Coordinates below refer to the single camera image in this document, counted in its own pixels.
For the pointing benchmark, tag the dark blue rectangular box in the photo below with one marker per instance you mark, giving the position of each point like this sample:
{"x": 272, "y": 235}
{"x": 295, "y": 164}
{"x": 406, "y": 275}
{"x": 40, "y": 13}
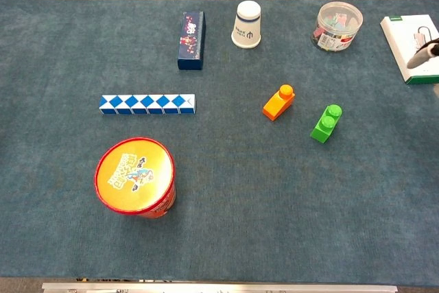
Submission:
{"x": 190, "y": 40}

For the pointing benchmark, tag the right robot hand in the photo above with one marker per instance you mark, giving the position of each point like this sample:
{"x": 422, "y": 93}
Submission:
{"x": 421, "y": 55}

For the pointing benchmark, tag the white green product box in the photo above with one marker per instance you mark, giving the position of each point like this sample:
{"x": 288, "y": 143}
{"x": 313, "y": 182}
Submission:
{"x": 401, "y": 35}

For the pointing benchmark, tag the blue white snake puzzle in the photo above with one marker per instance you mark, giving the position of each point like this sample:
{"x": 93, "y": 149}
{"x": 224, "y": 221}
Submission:
{"x": 147, "y": 104}

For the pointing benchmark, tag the orange toy brick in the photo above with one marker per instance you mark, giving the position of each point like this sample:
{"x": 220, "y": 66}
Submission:
{"x": 278, "y": 104}

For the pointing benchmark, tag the clear plastic clip jar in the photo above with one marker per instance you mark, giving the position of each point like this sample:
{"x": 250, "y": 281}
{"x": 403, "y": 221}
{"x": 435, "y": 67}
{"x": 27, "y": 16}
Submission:
{"x": 337, "y": 27}

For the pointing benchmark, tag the blue table cloth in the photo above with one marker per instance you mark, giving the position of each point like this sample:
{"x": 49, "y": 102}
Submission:
{"x": 240, "y": 186}

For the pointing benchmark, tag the white paper cup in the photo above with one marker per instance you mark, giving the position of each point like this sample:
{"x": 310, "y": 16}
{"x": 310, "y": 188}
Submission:
{"x": 247, "y": 25}

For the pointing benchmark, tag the orange instant noodle cup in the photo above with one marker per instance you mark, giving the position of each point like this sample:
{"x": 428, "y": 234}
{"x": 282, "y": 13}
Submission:
{"x": 133, "y": 174}

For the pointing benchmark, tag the green toy brick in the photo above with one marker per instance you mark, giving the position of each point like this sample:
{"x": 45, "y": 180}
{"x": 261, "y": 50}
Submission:
{"x": 325, "y": 125}

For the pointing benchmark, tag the aluminium rail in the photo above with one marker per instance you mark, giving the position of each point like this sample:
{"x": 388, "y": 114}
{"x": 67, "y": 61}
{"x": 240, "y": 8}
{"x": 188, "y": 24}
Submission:
{"x": 219, "y": 288}

